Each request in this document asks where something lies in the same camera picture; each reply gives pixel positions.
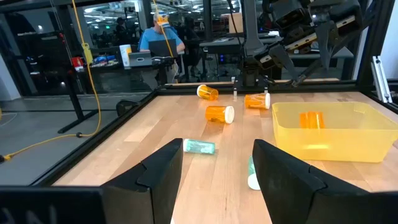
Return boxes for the black monitor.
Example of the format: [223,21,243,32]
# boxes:
[148,39,178,58]

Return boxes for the yellow translucent plastic bin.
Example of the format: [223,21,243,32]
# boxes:
[271,101,398,164]

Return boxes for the black desk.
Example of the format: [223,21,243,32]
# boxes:
[17,29,101,134]

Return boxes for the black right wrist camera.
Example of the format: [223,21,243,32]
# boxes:
[270,0,313,30]

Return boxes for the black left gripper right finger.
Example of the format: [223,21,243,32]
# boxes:
[252,138,398,224]

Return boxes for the black aluminium table frame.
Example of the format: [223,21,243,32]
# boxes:
[30,0,398,187]

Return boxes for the white cylindrical container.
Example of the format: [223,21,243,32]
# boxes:
[119,44,133,68]

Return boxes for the black round object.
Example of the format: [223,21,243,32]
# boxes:
[115,98,141,118]

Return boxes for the grey desk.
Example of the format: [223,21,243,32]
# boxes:
[198,35,282,55]

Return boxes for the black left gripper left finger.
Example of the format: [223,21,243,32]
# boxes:
[101,138,185,224]

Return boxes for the teal pill bottle white cap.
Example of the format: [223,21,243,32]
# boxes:
[247,156,261,191]
[182,138,216,156]

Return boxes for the silver aluminium bracket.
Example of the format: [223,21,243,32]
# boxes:
[370,55,393,104]

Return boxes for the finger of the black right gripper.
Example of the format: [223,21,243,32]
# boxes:
[317,21,336,72]
[269,43,300,87]

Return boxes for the red box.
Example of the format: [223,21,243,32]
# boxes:
[71,56,85,72]

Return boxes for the yellow hanging cable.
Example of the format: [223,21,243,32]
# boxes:
[151,0,174,59]
[0,0,103,163]

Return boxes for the cardboard box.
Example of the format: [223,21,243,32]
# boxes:
[228,12,244,34]

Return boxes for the orange pill bottle white cap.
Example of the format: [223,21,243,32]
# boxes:
[299,111,326,129]
[205,105,235,124]
[196,84,220,101]
[244,92,271,110]

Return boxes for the person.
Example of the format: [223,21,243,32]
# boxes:
[138,11,187,91]

